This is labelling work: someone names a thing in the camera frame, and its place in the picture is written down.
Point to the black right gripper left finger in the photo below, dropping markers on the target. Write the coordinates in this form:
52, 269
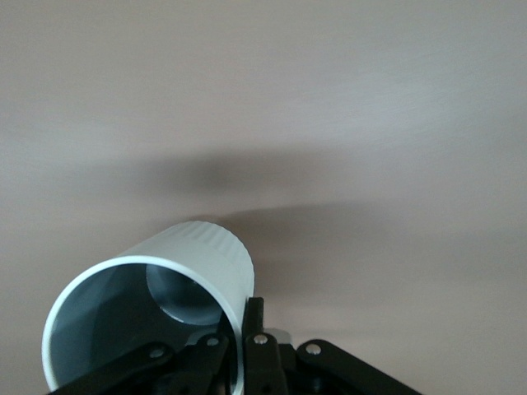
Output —
123, 370

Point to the cream ribbed mug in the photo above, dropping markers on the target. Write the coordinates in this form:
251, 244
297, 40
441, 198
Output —
206, 251

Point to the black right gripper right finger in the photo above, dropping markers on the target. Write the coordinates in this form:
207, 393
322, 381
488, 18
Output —
263, 366

